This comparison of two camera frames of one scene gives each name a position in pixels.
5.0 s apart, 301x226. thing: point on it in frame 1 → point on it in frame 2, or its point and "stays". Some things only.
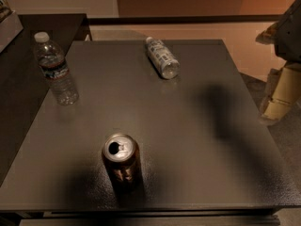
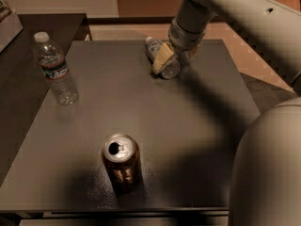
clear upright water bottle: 54,66 stays
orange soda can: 121,153 stays
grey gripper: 289,37 → 184,39
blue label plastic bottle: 164,59 stays
